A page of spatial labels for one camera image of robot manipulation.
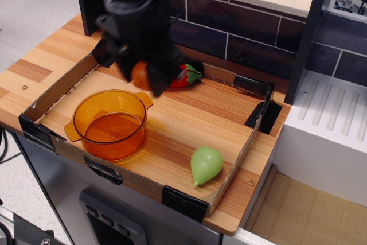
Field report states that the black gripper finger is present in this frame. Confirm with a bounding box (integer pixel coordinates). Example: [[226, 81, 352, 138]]
[[115, 53, 140, 82], [147, 58, 184, 97]]

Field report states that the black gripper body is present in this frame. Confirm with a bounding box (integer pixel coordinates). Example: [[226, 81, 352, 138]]
[[95, 0, 183, 67]]

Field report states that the orange toy carrot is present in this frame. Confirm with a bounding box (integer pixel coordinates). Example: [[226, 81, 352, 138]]
[[131, 60, 151, 91]]

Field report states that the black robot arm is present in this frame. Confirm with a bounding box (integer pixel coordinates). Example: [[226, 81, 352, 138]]
[[92, 0, 184, 97]]

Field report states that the transparent orange plastic pot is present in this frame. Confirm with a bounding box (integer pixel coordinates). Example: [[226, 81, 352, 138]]
[[64, 90, 153, 161]]

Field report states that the cardboard fence with black tape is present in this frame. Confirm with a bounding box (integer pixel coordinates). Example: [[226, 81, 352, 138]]
[[19, 55, 288, 231]]

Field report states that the red toy chili pepper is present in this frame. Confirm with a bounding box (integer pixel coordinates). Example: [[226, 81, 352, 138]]
[[170, 64, 202, 88]]

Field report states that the green toy pear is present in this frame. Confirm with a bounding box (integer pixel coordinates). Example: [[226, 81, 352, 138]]
[[190, 146, 224, 186]]

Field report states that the grey oven control panel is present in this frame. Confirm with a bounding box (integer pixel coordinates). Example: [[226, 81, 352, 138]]
[[79, 191, 148, 245]]

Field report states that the white toy sink drainboard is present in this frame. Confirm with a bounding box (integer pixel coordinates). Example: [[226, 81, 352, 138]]
[[274, 71, 366, 205]]

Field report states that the black cable on floor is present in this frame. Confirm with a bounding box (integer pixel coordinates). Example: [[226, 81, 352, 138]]
[[0, 127, 22, 165]]

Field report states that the dark grey vertical post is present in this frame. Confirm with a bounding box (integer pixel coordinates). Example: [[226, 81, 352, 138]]
[[284, 0, 324, 105]]

